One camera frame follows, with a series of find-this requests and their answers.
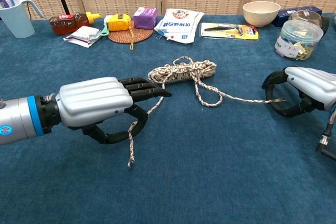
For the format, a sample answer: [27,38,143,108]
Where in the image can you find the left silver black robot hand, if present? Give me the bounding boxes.
[55,77,173,145]

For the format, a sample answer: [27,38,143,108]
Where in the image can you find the purple tissue pack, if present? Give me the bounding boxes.
[133,7,158,30]

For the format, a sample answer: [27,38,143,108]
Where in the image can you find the white printed salt bag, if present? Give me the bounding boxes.
[153,8,205,44]

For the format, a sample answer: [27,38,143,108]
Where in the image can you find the dark blue box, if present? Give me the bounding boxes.
[271,5,323,28]

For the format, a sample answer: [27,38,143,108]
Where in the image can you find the white sachet red print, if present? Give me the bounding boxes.
[63,25,102,48]

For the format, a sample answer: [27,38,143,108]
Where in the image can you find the light green brush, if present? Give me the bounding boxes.
[100,14,116,37]

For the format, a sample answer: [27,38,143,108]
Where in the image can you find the round woven coaster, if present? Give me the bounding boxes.
[107,20,154,45]

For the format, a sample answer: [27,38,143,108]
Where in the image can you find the razor in yellow blister pack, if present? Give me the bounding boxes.
[199,22,260,41]

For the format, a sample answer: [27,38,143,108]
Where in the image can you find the clear jar of clips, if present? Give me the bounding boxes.
[274,19,324,61]

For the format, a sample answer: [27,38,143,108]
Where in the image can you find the blue table cloth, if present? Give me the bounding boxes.
[0,13,336,224]

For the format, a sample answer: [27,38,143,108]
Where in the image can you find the black wrist connector cable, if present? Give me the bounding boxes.
[316,121,336,161]

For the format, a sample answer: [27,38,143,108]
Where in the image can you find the cream bowl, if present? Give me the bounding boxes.
[242,1,281,28]

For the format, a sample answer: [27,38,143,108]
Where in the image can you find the yellow tape measure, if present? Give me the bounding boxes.
[107,13,135,51]

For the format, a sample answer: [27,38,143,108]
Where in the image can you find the white speckled braided rope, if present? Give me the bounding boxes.
[127,56,287,168]

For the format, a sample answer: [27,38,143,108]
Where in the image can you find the light blue handled cup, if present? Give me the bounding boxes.
[0,0,45,39]

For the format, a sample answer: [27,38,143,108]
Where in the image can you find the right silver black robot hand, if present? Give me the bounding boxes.
[261,66,336,118]

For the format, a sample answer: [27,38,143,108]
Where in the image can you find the amber honey bottle yellow cap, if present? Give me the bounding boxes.
[49,12,101,36]

